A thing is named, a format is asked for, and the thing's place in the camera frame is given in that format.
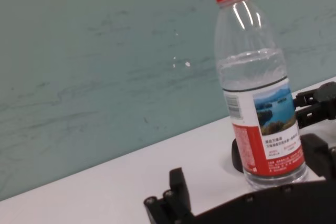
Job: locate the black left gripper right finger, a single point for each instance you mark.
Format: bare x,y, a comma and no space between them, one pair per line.
320,158

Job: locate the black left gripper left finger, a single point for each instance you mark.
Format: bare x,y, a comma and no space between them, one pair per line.
179,190

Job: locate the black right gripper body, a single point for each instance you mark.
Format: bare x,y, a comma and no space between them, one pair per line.
328,98

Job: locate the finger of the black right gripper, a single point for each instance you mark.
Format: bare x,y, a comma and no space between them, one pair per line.
305,98
311,117

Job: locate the clear red-capped water bottle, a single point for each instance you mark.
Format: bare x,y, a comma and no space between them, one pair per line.
249,77

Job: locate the blue button with black base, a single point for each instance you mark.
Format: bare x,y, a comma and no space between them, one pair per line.
236,155

